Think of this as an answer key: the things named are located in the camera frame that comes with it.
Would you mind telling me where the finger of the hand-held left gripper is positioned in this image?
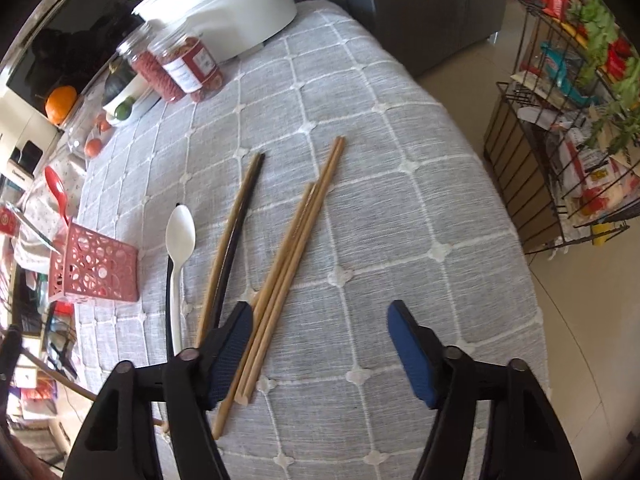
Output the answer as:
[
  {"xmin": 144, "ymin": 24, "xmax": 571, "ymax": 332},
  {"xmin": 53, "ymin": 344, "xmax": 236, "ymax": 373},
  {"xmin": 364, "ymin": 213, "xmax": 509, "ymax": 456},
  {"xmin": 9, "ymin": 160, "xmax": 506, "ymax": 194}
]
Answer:
[{"xmin": 0, "ymin": 325, "xmax": 23, "ymax": 386}]

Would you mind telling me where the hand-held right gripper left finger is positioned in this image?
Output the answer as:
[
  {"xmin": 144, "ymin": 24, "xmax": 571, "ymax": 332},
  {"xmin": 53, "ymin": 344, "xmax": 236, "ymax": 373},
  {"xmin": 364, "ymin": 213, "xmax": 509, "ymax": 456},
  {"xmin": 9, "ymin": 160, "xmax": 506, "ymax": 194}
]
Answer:
[{"xmin": 62, "ymin": 301, "xmax": 254, "ymax": 480}]

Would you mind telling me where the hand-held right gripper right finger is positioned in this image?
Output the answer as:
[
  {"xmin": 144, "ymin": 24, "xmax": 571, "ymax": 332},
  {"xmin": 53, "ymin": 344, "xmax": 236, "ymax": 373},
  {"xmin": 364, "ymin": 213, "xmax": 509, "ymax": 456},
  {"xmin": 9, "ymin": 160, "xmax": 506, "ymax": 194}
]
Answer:
[{"xmin": 387, "ymin": 300, "xmax": 583, "ymax": 480}]

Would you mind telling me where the brown wooden chopstick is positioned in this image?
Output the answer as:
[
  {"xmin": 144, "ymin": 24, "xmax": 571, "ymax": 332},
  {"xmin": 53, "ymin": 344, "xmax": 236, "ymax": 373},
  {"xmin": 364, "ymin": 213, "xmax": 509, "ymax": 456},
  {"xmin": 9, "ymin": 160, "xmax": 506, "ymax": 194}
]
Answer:
[
  {"xmin": 240, "ymin": 136, "xmax": 347, "ymax": 407},
  {"xmin": 234, "ymin": 137, "xmax": 343, "ymax": 405},
  {"xmin": 19, "ymin": 350, "xmax": 168, "ymax": 433},
  {"xmin": 212, "ymin": 182, "xmax": 316, "ymax": 440}
]

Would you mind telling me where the pink perforated utensil basket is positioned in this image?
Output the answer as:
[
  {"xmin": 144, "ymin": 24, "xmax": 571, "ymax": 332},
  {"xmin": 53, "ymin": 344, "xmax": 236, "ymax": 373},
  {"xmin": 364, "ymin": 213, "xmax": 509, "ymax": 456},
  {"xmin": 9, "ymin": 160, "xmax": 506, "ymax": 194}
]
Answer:
[{"xmin": 48, "ymin": 221, "xmax": 141, "ymax": 306}]

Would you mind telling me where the white plastic spoon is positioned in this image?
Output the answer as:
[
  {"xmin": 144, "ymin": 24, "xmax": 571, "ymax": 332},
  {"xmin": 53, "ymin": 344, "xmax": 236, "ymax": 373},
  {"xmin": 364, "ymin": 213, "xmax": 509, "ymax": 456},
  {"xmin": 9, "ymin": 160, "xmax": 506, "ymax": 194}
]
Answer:
[{"xmin": 165, "ymin": 204, "xmax": 196, "ymax": 356}]

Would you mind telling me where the red box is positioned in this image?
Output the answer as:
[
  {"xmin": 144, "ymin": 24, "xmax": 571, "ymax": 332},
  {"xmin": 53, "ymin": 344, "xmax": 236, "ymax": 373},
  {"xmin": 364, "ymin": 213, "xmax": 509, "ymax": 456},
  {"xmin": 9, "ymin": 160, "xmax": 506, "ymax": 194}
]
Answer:
[{"xmin": 0, "ymin": 205, "xmax": 21, "ymax": 236}]

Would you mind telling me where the red plastic spoon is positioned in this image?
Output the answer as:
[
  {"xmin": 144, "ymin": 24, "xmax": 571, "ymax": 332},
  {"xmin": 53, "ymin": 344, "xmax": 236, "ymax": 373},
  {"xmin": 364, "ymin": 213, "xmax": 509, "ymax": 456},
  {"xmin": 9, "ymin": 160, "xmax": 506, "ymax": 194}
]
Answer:
[{"xmin": 44, "ymin": 166, "xmax": 72, "ymax": 226}]

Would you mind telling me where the clear plastic container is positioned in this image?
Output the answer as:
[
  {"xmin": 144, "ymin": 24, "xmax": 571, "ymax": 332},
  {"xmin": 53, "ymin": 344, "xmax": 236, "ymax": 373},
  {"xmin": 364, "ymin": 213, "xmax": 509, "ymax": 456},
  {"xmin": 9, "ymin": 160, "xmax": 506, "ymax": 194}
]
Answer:
[{"xmin": 62, "ymin": 85, "xmax": 117, "ymax": 161}]

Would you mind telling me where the orange fruit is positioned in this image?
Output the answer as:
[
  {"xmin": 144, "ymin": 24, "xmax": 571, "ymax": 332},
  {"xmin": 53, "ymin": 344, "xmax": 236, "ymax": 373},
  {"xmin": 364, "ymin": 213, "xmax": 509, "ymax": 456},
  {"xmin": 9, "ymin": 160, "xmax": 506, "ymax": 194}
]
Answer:
[{"xmin": 45, "ymin": 86, "xmax": 78, "ymax": 126}]

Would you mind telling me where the pile of snack packets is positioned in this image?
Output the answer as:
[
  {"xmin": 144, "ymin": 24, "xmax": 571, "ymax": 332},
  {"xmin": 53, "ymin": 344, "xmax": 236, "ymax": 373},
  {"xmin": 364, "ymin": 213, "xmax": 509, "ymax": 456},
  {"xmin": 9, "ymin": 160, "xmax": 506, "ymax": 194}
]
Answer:
[{"xmin": 510, "ymin": 0, "xmax": 640, "ymax": 246}]

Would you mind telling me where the white bowl with green squash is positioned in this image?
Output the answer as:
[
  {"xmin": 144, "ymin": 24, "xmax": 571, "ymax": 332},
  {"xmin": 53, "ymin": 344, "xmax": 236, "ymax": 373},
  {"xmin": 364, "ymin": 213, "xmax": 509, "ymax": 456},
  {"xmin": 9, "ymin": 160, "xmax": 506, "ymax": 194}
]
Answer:
[{"xmin": 102, "ymin": 80, "xmax": 161, "ymax": 126}]

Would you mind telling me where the dark green squash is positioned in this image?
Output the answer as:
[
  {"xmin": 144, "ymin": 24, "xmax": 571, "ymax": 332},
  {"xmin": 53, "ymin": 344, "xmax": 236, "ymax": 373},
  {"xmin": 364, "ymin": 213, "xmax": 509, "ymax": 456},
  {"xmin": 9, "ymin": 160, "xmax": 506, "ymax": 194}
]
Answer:
[{"xmin": 103, "ymin": 57, "xmax": 138, "ymax": 106}]

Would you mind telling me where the clear jar with red label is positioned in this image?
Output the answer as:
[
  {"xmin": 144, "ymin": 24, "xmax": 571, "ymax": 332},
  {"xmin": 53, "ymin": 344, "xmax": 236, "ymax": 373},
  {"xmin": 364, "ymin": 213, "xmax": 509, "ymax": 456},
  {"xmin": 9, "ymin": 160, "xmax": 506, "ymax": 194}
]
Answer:
[{"xmin": 148, "ymin": 27, "xmax": 225, "ymax": 102}]

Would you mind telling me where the clear jar of red berries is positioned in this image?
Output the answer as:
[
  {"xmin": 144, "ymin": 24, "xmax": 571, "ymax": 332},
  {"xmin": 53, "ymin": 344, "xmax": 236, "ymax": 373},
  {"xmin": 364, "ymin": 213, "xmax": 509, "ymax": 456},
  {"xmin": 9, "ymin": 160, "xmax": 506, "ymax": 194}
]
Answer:
[{"xmin": 116, "ymin": 22, "xmax": 186, "ymax": 104}]

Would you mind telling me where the white oven with black door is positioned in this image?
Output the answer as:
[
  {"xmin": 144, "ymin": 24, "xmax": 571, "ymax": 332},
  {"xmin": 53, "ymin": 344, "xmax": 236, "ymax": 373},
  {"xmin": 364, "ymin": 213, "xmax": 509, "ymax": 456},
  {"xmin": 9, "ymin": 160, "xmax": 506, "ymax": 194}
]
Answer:
[{"xmin": 0, "ymin": 0, "xmax": 151, "ymax": 126}]

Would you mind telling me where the dark grey refrigerator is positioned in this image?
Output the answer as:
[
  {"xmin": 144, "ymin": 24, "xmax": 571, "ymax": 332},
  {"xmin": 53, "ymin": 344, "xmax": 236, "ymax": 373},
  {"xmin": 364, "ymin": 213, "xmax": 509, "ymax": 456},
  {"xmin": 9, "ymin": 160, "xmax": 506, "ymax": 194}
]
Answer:
[{"xmin": 295, "ymin": 0, "xmax": 508, "ymax": 78}]

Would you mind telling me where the black wire rack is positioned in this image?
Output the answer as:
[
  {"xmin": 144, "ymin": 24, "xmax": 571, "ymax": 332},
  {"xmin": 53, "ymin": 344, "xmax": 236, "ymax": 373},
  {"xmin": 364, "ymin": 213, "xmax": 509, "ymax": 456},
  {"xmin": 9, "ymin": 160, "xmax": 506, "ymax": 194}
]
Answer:
[{"xmin": 482, "ymin": 0, "xmax": 640, "ymax": 256}]

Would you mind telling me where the white electric pot with handle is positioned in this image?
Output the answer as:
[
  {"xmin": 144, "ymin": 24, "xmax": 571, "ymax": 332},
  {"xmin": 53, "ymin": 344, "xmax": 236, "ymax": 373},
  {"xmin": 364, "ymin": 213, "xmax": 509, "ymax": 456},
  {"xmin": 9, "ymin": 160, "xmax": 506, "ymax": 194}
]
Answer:
[{"xmin": 132, "ymin": 0, "xmax": 438, "ymax": 63}]

